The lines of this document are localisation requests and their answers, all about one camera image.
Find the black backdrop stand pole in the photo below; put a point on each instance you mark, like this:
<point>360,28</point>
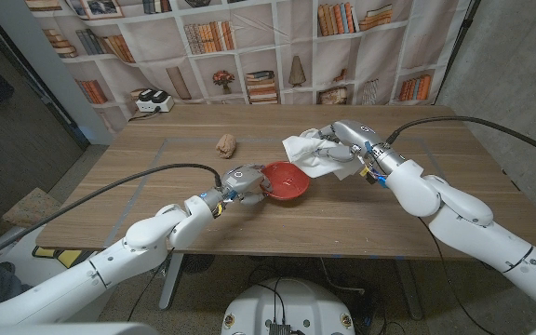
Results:
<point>459,42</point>

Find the grey table leg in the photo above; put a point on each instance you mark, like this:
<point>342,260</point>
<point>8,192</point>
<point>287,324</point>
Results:
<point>410,288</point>
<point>171,279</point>

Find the printed bookshelf backdrop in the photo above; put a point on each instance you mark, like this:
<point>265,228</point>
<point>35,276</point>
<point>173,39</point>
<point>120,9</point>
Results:
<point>296,51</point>

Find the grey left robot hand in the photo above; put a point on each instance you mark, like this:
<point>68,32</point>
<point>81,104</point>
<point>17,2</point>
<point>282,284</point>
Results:
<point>242,181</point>

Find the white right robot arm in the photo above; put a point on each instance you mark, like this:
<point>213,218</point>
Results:
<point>463,223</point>

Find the brown crumpled lump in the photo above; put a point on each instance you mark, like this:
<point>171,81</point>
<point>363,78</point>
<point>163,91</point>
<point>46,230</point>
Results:
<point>226,146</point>

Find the yellow and black object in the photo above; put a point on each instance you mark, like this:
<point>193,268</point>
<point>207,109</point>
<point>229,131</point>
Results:
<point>63,257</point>

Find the white tissue cloth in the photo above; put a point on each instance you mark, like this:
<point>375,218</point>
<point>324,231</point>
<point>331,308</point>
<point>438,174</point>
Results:
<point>310,163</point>

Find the white box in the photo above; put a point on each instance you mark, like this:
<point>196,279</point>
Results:
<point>30,270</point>

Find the red bowl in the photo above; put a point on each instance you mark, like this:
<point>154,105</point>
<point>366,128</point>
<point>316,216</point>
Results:
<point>289,183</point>

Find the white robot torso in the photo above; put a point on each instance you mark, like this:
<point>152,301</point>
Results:
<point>291,302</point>

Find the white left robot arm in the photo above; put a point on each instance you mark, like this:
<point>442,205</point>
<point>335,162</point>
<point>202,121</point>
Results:
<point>124,260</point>

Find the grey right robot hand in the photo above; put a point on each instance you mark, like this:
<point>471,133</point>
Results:
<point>356,135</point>

